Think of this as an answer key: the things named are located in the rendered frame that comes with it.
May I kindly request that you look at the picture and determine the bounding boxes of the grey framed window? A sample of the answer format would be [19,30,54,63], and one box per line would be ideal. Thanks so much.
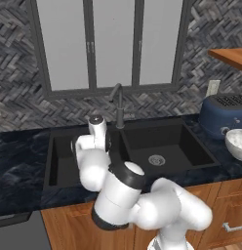
[27,0,193,100]

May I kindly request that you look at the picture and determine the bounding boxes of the blue toaster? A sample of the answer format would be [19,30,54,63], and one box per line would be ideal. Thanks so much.
[198,93,242,142]

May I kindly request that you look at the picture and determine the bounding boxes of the narrow wooden drawer front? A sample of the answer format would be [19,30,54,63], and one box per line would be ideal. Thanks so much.
[218,177,242,199]

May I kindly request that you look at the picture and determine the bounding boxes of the black double sink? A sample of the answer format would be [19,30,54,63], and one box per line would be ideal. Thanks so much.
[43,117,222,193]

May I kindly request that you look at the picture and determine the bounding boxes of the white wall outlet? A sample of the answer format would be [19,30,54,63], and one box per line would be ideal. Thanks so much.
[206,79,222,98]

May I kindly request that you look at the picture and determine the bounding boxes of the silver drawer handle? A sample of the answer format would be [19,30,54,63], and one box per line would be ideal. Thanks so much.
[222,222,242,233]

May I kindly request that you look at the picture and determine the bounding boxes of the wooden wall cabinet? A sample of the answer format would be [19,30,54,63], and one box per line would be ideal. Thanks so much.
[207,47,242,73]

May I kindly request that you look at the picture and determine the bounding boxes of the dark grey tap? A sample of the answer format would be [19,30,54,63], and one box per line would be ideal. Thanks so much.
[108,82,126,130]

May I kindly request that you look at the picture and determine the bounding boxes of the white bowl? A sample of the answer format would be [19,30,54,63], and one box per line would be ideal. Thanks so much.
[223,128,242,162]

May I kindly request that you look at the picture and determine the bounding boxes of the grey dishwasher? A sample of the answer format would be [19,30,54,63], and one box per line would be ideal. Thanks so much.
[0,210,53,250]

